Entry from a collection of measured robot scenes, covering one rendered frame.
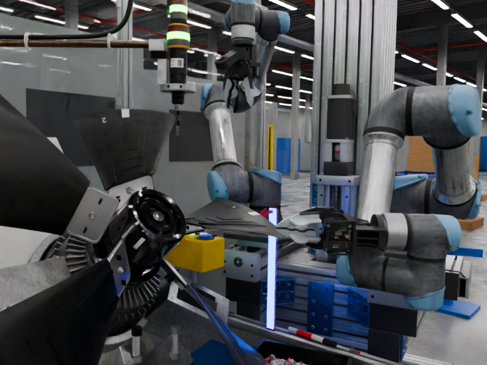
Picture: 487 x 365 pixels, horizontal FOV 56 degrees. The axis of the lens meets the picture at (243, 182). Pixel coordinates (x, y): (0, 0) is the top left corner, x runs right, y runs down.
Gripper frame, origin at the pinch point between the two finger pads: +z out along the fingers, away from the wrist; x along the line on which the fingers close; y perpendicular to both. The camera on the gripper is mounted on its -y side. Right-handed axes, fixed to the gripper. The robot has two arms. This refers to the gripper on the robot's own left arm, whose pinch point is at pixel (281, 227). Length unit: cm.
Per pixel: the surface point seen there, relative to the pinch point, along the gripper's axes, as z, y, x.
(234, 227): 9.9, -0.2, 0.3
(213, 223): 14.3, 1.2, -0.8
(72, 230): 37.5, 16.9, -3.5
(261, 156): 1, -140, 3
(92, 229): 34.5, 15.5, -3.2
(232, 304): 14, -117, 73
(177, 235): 19.6, 15.2, -2.4
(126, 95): 52, -75, -27
